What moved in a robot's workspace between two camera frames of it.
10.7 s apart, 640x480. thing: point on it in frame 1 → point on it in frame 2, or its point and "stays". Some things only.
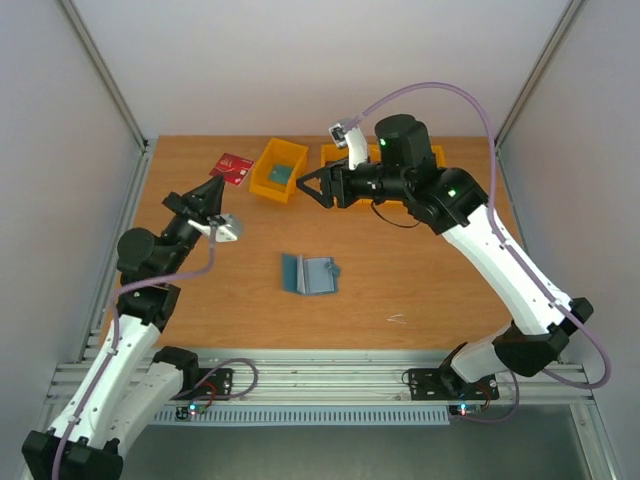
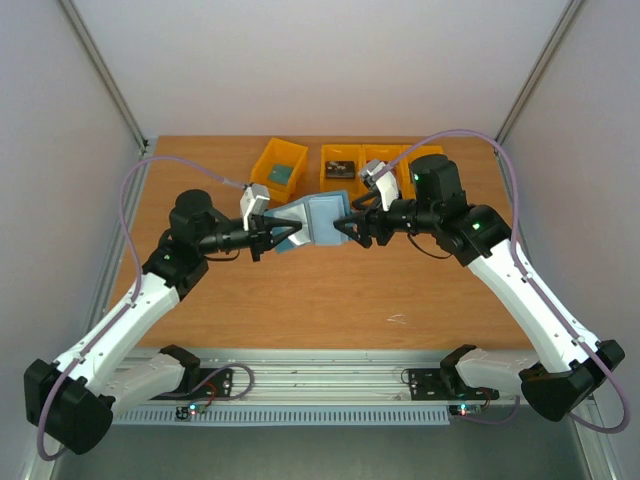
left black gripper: (200, 203) → (260, 232)
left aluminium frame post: (108, 75) stays
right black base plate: (426, 384) stays
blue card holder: (308, 276) → (317, 214)
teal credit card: (280, 173) stays
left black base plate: (219, 384) stays
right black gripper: (338, 183) → (378, 227)
